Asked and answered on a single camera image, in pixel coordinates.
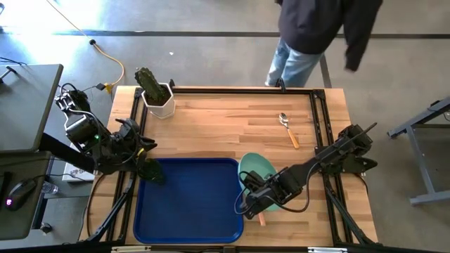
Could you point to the blue plastic tray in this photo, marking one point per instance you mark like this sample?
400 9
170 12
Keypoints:
193 204

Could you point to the grey metal table stand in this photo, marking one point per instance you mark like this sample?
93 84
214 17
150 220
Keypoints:
418 158

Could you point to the person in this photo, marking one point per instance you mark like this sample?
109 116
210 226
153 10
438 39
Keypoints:
309 28

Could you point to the white faceted plant pot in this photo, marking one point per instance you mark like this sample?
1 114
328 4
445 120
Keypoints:
161 110

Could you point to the teal round plate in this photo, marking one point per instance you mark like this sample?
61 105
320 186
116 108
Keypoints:
258 163

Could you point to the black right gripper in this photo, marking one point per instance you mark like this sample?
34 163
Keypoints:
284 186

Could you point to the clear water bottle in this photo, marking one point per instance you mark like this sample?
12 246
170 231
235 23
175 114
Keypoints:
49 188

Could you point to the black power adapter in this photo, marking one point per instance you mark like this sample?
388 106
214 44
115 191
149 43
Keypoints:
100 86

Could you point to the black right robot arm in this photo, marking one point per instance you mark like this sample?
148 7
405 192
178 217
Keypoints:
327 154

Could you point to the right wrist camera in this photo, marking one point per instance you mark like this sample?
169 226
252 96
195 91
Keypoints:
255 181

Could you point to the black desk caster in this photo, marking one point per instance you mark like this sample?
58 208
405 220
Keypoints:
45 228

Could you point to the white printed box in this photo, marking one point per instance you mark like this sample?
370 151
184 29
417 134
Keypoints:
75 174

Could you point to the black aluminium table frame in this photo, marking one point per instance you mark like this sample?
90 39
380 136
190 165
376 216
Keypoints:
228 90

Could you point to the black table-level camera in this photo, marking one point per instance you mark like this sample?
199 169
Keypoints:
229 249

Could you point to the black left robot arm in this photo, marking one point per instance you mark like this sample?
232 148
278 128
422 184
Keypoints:
84 130

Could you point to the black frame clamp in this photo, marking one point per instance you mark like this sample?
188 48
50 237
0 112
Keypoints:
171 83
280 83

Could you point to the dark grey desk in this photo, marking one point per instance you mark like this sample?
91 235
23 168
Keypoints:
21 225

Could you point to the green textured plastic cup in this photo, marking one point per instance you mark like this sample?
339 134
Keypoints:
153 172

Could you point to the black computer mouse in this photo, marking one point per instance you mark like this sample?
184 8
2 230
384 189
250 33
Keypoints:
19 193

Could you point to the light grey desk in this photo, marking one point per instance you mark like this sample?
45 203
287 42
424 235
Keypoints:
24 105

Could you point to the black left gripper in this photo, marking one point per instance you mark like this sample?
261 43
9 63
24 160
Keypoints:
130 138

